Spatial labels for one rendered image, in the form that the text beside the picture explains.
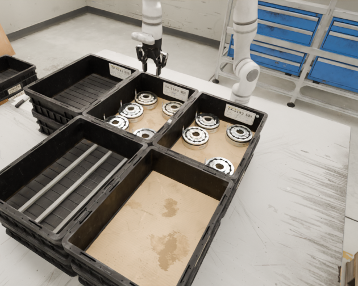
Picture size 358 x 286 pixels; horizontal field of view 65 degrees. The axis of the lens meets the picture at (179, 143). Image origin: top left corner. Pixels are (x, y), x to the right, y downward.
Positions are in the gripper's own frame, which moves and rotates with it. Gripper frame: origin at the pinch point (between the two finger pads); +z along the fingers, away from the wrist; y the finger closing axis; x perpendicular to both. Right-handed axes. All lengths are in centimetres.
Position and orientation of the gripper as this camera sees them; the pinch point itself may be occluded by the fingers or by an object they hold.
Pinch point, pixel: (151, 70)
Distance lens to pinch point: 117.6
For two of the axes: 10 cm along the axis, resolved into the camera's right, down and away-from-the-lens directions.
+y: -8.8, -3.7, 3.0
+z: -0.8, 7.3, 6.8
